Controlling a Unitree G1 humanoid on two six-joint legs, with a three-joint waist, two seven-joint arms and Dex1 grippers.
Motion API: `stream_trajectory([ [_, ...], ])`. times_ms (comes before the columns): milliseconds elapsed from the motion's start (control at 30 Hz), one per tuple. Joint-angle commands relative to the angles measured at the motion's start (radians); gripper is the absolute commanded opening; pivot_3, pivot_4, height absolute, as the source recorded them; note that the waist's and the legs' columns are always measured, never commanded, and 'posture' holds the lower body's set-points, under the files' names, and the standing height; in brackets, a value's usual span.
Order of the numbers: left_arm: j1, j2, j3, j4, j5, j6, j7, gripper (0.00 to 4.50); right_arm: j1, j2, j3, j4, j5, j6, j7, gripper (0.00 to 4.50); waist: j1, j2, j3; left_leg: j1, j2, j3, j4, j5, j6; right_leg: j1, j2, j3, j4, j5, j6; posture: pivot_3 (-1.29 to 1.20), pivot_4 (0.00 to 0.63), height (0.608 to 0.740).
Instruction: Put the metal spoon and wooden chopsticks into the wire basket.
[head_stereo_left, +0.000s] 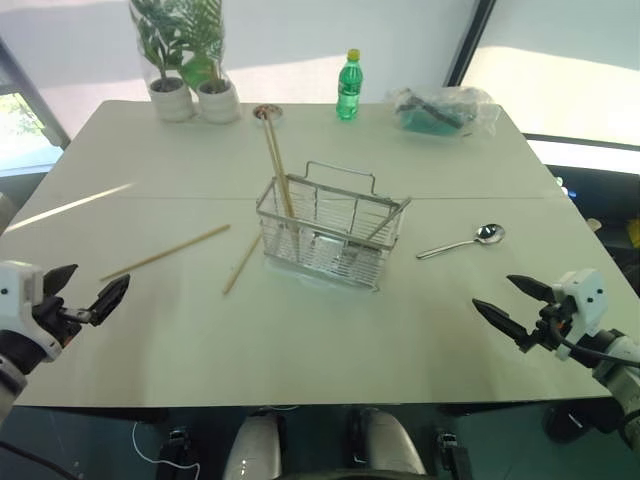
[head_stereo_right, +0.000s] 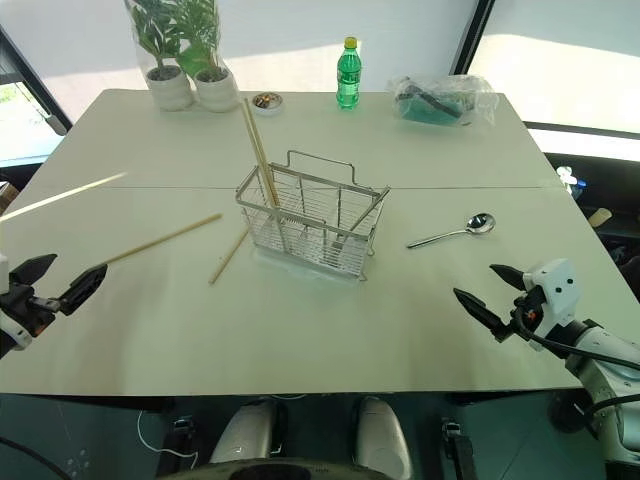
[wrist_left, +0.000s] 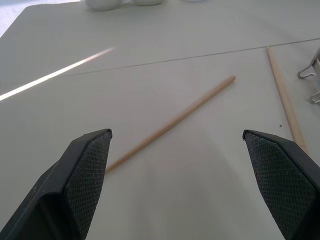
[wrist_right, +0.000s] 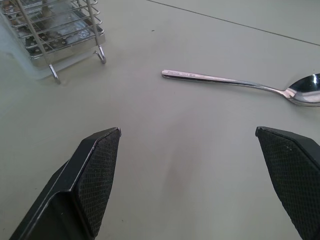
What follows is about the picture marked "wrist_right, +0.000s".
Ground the stainless steel spoon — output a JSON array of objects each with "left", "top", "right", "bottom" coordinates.
[{"left": 161, "top": 68, "right": 320, "bottom": 108}]

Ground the chrome wire cutlery rack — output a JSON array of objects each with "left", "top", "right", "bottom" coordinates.
[{"left": 0, "top": 0, "right": 107, "bottom": 85}]

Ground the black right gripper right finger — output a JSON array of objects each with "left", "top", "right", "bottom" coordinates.
[{"left": 255, "top": 126, "right": 320, "bottom": 240}]

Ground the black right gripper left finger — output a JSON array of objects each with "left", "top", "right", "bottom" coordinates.
[{"left": 8, "top": 126, "right": 123, "bottom": 240}]

